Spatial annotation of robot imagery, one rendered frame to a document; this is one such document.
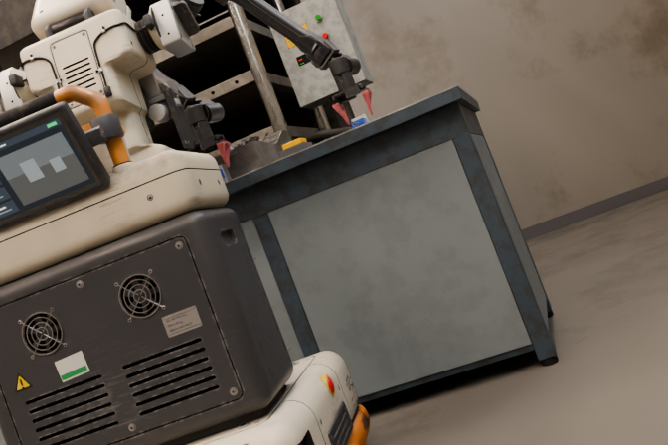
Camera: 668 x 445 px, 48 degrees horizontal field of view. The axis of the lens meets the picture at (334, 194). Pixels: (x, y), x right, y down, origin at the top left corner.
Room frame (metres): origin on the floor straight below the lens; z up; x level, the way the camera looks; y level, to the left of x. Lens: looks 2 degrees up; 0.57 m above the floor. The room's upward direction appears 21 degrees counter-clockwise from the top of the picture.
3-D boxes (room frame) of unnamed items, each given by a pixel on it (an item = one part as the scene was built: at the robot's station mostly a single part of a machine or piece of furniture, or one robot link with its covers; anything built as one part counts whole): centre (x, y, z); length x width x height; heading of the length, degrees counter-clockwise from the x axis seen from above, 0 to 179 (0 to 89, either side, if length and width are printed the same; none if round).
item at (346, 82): (2.32, -0.16, 0.96); 0.10 x 0.07 x 0.07; 75
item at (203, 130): (2.21, 0.30, 0.96); 0.10 x 0.07 x 0.07; 77
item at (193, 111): (2.22, 0.30, 1.02); 0.07 x 0.06 x 0.07; 144
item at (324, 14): (3.12, -0.16, 0.73); 0.30 x 0.22 x 1.47; 75
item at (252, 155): (2.51, 0.23, 0.87); 0.50 x 0.26 x 0.14; 165
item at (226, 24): (3.57, 0.55, 1.51); 1.10 x 0.70 x 0.05; 75
